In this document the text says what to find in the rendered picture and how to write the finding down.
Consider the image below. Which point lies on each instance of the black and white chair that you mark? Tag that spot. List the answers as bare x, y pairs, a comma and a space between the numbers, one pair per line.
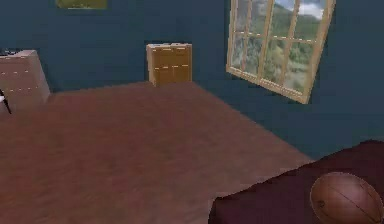
3, 100

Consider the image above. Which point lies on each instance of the yellow wooden drawer cabinet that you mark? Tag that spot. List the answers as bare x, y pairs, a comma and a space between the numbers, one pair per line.
170, 63

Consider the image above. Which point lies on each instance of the brown basketball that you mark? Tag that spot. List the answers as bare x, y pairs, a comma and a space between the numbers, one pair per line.
343, 200

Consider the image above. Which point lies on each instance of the green framed picture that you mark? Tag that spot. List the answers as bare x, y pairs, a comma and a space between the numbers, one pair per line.
81, 3

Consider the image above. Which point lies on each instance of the wooden framed window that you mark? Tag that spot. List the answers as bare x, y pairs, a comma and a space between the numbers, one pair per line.
276, 46

